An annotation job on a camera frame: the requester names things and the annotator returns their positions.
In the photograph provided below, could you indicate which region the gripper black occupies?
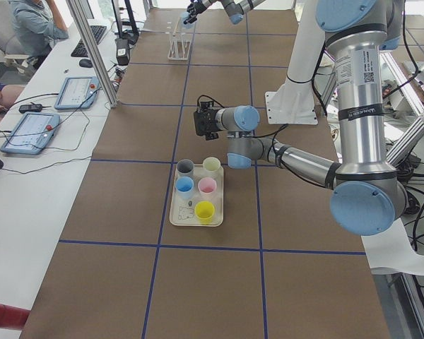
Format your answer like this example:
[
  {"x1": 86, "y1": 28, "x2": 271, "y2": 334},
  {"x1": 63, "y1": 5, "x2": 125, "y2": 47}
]
[
  {"x1": 187, "y1": 0, "x2": 207, "y2": 16},
  {"x1": 194, "y1": 108, "x2": 218, "y2": 141}
]

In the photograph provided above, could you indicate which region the light blue cup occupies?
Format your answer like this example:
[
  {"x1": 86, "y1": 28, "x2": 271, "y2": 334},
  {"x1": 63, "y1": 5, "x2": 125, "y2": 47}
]
[
  {"x1": 180, "y1": 12, "x2": 196, "y2": 29},
  {"x1": 175, "y1": 177, "x2": 194, "y2": 200}
]

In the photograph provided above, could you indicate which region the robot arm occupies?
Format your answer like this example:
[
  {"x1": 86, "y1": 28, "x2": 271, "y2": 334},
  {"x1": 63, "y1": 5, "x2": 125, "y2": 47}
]
[
  {"x1": 194, "y1": 1, "x2": 407, "y2": 236},
  {"x1": 183, "y1": 0, "x2": 264, "y2": 25}
]

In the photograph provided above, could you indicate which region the pale green cup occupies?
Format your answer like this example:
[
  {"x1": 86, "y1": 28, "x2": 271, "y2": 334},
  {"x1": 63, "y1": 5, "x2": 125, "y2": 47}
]
[{"x1": 202, "y1": 157, "x2": 222, "y2": 179}]

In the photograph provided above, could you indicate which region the grey cup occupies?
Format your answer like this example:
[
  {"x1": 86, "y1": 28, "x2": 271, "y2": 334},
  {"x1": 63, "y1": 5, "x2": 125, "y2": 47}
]
[{"x1": 176, "y1": 159, "x2": 195, "y2": 179}]

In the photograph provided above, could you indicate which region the pink cup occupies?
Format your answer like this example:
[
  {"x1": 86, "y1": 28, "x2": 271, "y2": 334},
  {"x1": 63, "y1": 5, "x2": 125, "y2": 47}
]
[{"x1": 197, "y1": 177, "x2": 218, "y2": 199}]

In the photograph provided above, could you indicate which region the yellow cup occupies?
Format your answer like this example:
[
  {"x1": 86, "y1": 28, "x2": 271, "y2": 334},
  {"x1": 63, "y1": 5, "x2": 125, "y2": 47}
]
[{"x1": 194, "y1": 201, "x2": 216, "y2": 225}]

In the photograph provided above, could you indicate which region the black monitor stand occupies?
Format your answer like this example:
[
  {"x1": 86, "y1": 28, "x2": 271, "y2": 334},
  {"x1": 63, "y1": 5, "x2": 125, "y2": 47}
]
[{"x1": 111, "y1": 0, "x2": 140, "y2": 46}]

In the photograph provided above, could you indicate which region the cream serving tray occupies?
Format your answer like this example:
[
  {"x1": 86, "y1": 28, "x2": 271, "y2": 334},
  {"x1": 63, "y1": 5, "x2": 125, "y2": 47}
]
[{"x1": 169, "y1": 164, "x2": 224, "y2": 227}]

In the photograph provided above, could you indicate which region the grey labelled box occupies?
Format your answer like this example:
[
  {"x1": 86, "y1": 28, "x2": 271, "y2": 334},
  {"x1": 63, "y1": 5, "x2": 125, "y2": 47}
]
[{"x1": 115, "y1": 38, "x2": 130, "y2": 66}]

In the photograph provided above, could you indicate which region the black keyboard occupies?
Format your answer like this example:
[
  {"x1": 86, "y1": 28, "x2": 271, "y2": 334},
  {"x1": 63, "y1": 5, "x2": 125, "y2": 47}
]
[{"x1": 70, "y1": 25, "x2": 107, "y2": 58}]

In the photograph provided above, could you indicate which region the black computer mouse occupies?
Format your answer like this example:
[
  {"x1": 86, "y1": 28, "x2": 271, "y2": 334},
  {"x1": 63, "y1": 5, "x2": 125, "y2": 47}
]
[{"x1": 78, "y1": 59, "x2": 93, "y2": 68}]

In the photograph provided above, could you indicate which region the far blue teach pendant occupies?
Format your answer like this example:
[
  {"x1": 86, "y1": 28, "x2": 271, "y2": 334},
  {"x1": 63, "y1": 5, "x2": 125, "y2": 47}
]
[{"x1": 54, "y1": 76, "x2": 100, "y2": 110}]

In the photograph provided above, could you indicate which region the blue teach pendant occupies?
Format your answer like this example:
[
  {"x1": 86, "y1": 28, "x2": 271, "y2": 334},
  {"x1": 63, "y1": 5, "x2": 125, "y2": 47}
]
[
  {"x1": 0, "y1": 112, "x2": 61, "y2": 155},
  {"x1": 54, "y1": 76, "x2": 100, "y2": 110}
]

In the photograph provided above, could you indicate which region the person in blue shirt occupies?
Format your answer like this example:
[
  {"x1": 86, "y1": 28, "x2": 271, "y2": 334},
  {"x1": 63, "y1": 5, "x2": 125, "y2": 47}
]
[{"x1": 8, "y1": 0, "x2": 69, "y2": 69}]

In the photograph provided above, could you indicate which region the black handheld device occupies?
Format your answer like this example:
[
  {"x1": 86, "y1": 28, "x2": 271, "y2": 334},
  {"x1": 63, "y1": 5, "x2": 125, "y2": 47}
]
[{"x1": 18, "y1": 104, "x2": 43, "y2": 114}]

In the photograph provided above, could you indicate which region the near blue teach pendant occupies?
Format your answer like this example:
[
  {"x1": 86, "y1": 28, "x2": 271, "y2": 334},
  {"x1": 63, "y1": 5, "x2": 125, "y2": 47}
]
[{"x1": 0, "y1": 112, "x2": 61, "y2": 155}]

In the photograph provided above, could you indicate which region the grey office chair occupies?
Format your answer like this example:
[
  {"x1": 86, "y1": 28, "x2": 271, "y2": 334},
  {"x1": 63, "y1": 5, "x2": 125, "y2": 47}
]
[{"x1": 0, "y1": 22, "x2": 35, "y2": 78}]

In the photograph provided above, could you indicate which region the red cylinder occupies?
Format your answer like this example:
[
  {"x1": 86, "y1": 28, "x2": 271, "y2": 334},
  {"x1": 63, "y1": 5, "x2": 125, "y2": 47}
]
[{"x1": 0, "y1": 304, "x2": 30, "y2": 331}]

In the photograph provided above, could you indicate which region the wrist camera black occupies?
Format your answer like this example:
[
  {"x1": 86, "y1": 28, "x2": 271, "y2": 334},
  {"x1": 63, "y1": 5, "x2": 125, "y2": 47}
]
[{"x1": 198, "y1": 100, "x2": 214, "y2": 111}]

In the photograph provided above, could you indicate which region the white wire cup rack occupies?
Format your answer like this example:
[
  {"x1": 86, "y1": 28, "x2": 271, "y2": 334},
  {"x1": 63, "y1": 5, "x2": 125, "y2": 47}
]
[{"x1": 166, "y1": 18, "x2": 192, "y2": 61}]

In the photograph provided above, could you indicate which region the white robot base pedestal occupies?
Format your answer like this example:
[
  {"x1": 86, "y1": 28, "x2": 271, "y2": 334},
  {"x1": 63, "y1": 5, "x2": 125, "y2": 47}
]
[{"x1": 265, "y1": 1, "x2": 325, "y2": 125}]

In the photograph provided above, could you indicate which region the aluminium frame post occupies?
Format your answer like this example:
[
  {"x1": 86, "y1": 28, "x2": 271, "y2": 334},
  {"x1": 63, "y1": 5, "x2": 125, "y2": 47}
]
[{"x1": 66, "y1": 0, "x2": 118, "y2": 108}]

